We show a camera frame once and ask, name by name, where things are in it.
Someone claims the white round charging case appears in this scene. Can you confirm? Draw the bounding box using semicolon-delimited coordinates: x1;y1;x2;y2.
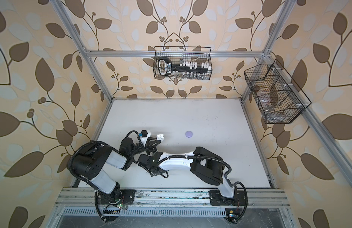
157;134;164;142

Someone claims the purple round charging case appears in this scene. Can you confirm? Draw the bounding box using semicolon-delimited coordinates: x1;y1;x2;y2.
185;131;193;138

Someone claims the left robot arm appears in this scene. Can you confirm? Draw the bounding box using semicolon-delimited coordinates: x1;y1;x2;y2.
67;130;164;194

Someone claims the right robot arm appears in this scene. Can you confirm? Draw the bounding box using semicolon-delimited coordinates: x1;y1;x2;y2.
132;147;248;204

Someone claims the black tool with white bits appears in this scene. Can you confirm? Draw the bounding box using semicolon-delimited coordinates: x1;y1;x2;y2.
156;57;213;76

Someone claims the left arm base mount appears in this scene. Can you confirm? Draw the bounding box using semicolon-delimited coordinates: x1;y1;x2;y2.
94;189;136;223

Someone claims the black wire basket back wall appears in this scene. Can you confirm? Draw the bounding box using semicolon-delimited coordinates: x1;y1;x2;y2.
153;45;213;80

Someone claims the black wire basket wall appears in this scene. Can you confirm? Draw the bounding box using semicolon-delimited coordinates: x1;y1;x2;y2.
153;45;213;80
244;60;312;124

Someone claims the aluminium rail front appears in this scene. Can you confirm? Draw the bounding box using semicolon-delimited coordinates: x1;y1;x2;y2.
55;188;291;209

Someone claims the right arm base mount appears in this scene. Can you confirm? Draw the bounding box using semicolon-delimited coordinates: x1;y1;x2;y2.
209;190;249;224

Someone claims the black wire basket right wall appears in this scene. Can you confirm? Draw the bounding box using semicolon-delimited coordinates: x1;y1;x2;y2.
244;60;312;124

